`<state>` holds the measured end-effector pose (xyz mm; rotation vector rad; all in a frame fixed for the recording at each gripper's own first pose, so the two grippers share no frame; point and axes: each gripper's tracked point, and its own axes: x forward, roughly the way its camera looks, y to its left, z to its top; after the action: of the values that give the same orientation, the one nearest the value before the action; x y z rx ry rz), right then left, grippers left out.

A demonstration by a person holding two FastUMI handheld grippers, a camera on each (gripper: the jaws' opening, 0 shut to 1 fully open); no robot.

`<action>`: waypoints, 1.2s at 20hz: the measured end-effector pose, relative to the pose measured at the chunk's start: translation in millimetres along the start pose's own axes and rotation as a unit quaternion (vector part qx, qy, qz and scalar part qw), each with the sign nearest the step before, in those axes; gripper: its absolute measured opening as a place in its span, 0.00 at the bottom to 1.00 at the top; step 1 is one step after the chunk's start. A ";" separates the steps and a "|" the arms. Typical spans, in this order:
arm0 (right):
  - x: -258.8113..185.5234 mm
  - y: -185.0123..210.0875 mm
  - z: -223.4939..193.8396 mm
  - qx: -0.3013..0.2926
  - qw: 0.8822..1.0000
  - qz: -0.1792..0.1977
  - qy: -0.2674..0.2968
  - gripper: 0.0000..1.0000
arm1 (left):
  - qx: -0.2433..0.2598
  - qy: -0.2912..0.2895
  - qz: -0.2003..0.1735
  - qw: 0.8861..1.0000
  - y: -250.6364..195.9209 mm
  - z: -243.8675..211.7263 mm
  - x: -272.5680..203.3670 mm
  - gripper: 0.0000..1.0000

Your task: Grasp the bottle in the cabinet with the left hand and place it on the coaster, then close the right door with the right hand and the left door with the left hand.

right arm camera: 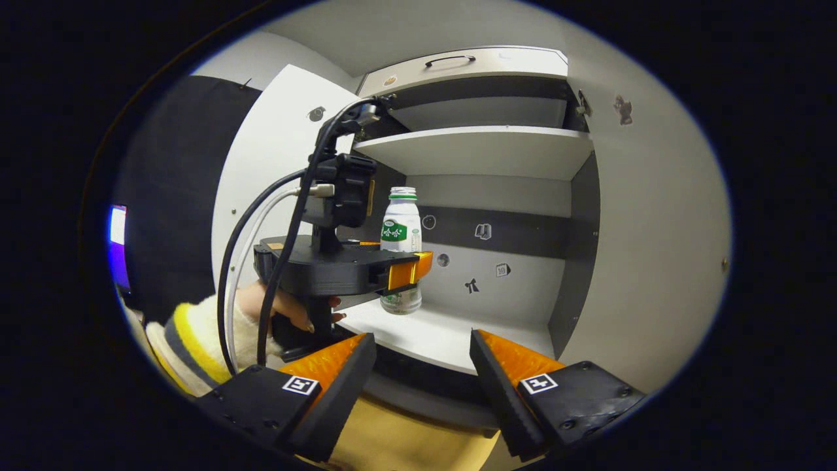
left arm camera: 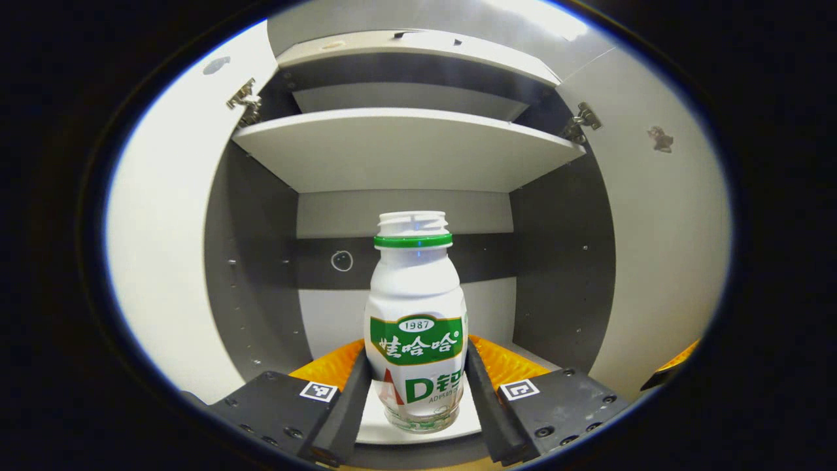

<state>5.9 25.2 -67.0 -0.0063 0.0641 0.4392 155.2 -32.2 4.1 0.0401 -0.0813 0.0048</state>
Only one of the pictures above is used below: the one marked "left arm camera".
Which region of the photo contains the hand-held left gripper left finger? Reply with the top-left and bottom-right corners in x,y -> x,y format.
180,337 -> 374,466

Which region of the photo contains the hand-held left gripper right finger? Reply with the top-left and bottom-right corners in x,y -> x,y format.
466,335 -> 632,466

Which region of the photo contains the white cabinet door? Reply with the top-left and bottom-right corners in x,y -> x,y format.
559,46 -> 733,403
105,18 -> 281,406

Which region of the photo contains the white bottle green label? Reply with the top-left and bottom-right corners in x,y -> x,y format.
364,211 -> 469,434

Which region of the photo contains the grey cabinet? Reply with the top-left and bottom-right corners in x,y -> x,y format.
204,29 -> 619,468

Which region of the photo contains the metal door hinge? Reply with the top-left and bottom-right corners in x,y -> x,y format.
564,103 -> 602,143
226,78 -> 262,125

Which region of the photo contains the white cabinet shelf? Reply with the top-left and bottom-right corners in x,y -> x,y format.
232,108 -> 586,194

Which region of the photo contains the white cabinet drawer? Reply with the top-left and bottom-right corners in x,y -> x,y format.
276,29 -> 562,89

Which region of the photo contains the long ceiling light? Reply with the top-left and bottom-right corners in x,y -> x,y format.
484,0 -> 592,41

